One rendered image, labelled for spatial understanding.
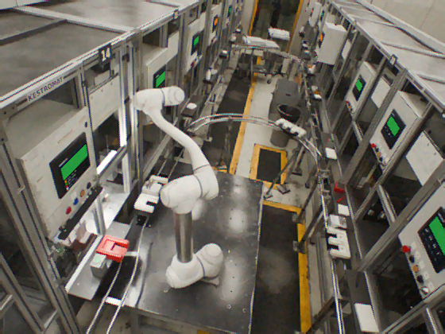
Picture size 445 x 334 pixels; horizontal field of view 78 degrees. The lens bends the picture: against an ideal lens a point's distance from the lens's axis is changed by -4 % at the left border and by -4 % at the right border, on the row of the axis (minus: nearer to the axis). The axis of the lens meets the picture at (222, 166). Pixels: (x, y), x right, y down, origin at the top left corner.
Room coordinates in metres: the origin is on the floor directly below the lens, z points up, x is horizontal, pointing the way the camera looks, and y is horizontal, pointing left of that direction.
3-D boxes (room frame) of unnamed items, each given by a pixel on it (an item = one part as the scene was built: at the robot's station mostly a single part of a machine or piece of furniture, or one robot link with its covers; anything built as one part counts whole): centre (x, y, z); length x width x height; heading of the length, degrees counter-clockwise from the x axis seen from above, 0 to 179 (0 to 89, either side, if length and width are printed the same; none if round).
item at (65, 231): (0.88, 0.65, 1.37); 0.36 x 0.04 x 0.04; 177
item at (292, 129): (3.12, -0.71, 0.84); 0.37 x 0.14 x 0.10; 55
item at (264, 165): (3.45, -0.68, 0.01); 1.00 x 0.55 x 0.01; 177
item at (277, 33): (8.13, -0.75, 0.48); 0.84 x 0.58 x 0.97; 5
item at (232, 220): (1.50, 0.12, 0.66); 1.50 x 1.06 x 0.04; 177
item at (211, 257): (1.11, -0.05, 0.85); 0.18 x 0.16 x 0.22; 132
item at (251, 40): (6.88, -0.28, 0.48); 0.88 x 0.56 x 0.96; 105
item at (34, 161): (0.89, 0.78, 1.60); 0.42 x 0.29 x 0.46; 177
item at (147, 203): (1.58, 0.51, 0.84); 0.36 x 0.14 x 0.10; 177
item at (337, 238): (1.52, -0.99, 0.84); 0.37 x 0.14 x 0.10; 177
